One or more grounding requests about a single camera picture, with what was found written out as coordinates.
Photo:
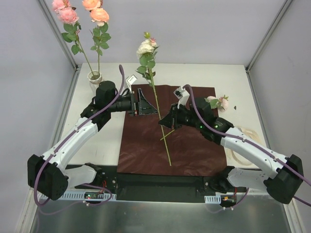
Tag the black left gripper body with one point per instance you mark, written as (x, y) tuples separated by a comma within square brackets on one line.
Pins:
[(135, 103)]

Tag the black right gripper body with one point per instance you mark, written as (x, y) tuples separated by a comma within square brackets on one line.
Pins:
[(174, 116)]

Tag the dark red wrapping paper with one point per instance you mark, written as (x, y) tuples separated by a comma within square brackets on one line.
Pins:
[(148, 148)]

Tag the pink flower bouquet green leaves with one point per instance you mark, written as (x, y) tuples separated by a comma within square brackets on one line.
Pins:
[(216, 104)]

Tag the white rose stem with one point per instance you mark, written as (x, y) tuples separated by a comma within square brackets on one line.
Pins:
[(146, 54)]

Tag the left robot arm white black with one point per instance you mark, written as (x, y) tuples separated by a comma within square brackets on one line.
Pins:
[(48, 173)]

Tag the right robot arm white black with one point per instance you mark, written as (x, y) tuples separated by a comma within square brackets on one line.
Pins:
[(279, 175)]

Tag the beige ceramic vase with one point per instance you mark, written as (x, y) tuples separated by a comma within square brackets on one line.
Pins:
[(94, 78)]

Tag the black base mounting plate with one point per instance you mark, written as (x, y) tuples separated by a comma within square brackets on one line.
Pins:
[(185, 189)]

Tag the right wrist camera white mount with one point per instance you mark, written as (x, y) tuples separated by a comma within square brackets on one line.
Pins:
[(183, 95)]

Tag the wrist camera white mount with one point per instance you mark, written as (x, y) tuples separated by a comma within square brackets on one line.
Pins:
[(130, 81), (183, 95)]

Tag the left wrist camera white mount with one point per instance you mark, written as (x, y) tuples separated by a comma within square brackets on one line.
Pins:
[(130, 81)]

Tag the right white cable duct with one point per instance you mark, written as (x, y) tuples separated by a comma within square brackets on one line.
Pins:
[(213, 199)]

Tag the white cable duct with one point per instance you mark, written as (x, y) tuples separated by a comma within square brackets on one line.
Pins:
[(213, 199), (91, 196)]

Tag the left white cable duct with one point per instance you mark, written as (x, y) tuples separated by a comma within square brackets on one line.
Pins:
[(91, 196)]

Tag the right aluminium frame post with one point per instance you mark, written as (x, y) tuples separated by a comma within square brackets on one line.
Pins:
[(268, 35)]

